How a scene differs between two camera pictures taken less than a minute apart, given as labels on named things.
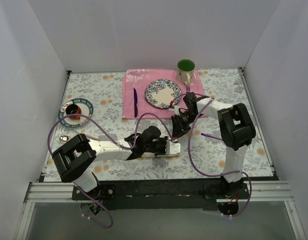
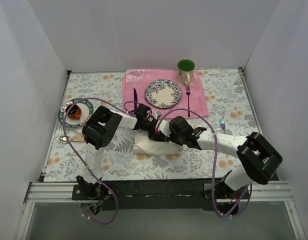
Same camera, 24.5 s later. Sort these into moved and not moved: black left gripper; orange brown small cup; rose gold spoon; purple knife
Moved: black left gripper
Not moved: rose gold spoon; orange brown small cup; purple knife
